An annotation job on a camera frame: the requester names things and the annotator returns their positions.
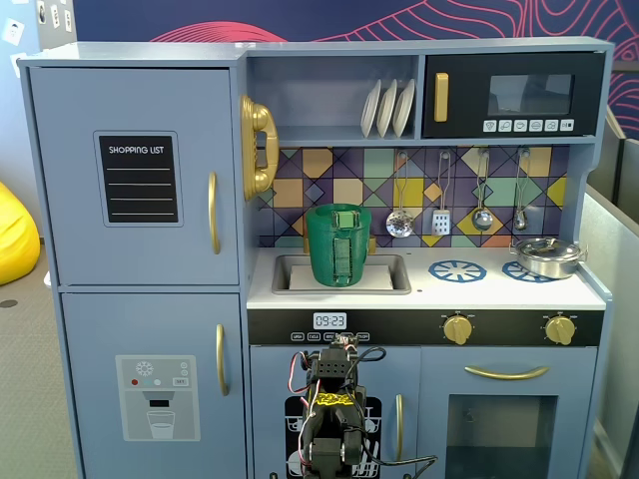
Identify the steel pot lid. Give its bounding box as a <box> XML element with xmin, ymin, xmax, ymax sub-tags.
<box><xmin>513</xmin><ymin>237</ymin><xmax>582</xmax><ymax>259</ymax></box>

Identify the green ribbed container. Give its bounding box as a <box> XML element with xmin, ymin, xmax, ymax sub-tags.
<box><xmin>305</xmin><ymin>203</ymin><xmax>374</xmax><ymax>289</ymax></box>

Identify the steel skimmer spoon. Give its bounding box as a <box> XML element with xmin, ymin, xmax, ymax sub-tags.
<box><xmin>384</xmin><ymin>149</ymin><xmax>415</xmax><ymax>239</ymax></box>

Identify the grey toy sink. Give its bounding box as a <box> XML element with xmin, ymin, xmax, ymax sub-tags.
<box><xmin>272</xmin><ymin>252</ymin><xmax>413</xmax><ymax>295</ymax></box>

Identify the black control panel with clock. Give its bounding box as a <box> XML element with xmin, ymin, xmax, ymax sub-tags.
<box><xmin>248</xmin><ymin>309</ymin><xmax>605</xmax><ymax>347</ymax></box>

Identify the steel slotted spatula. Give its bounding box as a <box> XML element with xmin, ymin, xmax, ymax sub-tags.
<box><xmin>431</xmin><ymin>149</ymin><xmax>453</xmax><ymax>237</ymax></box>

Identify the gold toy telephone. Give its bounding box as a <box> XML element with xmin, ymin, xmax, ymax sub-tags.
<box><xmin>239</xmin><ymin>94</ymin><xmax>280</xmax><ymax>203</ymax></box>

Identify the white toy plate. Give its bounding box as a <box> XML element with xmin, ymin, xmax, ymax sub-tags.
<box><xmin>391</xmin><ymin>78</ymin><xmax>416</xmax><ymax>139</ymax></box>
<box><xmin>359</xmin><ymin>78</ymin><xmax>383</xmax><ymax>140</ymax></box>
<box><xmin>375</xmin><ymin>78</ymin><xmax>399</xmax><ymax>140</ymax></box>

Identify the blue dishwasher door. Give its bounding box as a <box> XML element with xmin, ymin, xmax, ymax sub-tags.
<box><xmin>249</xmin><ymin>346</ymin><xmax>423</xmax><ymax>479</ymax></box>

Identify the steel ladle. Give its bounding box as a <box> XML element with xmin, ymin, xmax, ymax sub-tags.
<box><xmin>471</xmin><ymin>148</ymin><xmax>495</xmax><ymax>233</ymax></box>

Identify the gold stove knob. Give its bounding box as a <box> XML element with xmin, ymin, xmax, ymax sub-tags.
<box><xmin>542</xmin><ymin>312</ymin><xmax>578</xmax><ymax>346</ymax></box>
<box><xmin>441</xmin><ymin>312</ymin><xmax>474</xmax><ymax>346</ymax></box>

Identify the blue oven door with window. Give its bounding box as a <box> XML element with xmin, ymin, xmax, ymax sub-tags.
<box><xmin>420</xmin><ymin>347</ymin><xmax>599</xmax><ymax>479</ymax></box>

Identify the blue wooden toy kitchen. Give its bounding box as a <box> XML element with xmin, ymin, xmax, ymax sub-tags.
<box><xmin>17</xmin><ymin>37</ymin><xmax>615</xmax><ymax>479</ymax></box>

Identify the black shopping list board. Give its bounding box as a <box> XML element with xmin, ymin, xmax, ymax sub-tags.
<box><xmin>93</xmin><ymin>130</ymin><xmax>185</xmax><ymax>229</ymax></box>

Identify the black microwave door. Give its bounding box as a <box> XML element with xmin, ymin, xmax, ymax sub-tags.
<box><xmin>421</xmin><ymin>52</ymin><xmax>606</xmax><ymax>140</ymax></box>

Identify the steel small spoon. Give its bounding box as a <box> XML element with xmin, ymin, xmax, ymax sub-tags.
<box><xmin>512</xmin><ymin>147</ymin><xmax>531</xmax><ymax>232</ymax></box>

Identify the steel pot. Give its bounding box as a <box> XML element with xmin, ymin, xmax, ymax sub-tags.
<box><xmin>508</xmin><ymin>242</ymin><xmax>589</xmax><ymax>280</ymax></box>

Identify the blue door with dispenser print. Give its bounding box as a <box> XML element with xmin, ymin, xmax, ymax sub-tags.
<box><xmin>60</xmin><ymin>292</ymin><xmax>249</xmax><ymax>479</ymax></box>

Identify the large blue fridge door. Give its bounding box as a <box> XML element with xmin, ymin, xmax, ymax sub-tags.
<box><xmin>28</xmin><ymin>67</ymin><xmax>241</xmax><ymax>287</ymax></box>

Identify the grey office partition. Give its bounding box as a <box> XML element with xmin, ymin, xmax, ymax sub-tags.
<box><xmin>581</xmin><ymin>107</ymin><xmax>639</xmax><ymax>479</ymax></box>

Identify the yellow beanbag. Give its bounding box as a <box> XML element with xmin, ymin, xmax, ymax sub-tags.
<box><xmin>0</xmin><ymin>180</ymin><xmax>41</xmax><ymax>287</ymax></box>

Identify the grey pin board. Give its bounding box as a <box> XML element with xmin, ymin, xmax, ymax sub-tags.
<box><xmin>35</xmin><ymin>0</ymin><xmax>79</xmax><ymax>51</ymax></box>

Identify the gold fridge door handle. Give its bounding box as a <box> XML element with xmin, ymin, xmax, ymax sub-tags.
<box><xmin>207</xmin><ymin>171</ymin><xmax>222</xmax><ymax>255</ymax></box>

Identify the gold freezer door handle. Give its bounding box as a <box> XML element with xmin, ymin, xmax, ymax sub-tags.
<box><xmin>215</xmin><ymin>323</ymin><xmax>231</xmax><ymax>398</ymax></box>

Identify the gold microwave handle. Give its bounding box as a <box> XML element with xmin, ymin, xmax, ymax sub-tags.
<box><xmin>432</xmin><ymin>72</ymin><xmax>449</xmax><ymax>123</ymax></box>

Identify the gold dishwasher handle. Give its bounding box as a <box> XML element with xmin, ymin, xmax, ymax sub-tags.
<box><xmin>394</xmin><ymin>393</ymin><xmax>404</xmax><ymax>463</ymax></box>

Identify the gold oven handle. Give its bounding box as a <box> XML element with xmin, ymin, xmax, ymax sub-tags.
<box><xmin>463</xmin><ymin>364</ymin><xmax>550</xmax><ymax>382</ymax></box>

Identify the black power cable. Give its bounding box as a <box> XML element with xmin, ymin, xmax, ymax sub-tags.
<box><xmin>358</xmin><ymin>451</ymin><xmax>440</xmax><ymax>479</ymax></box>

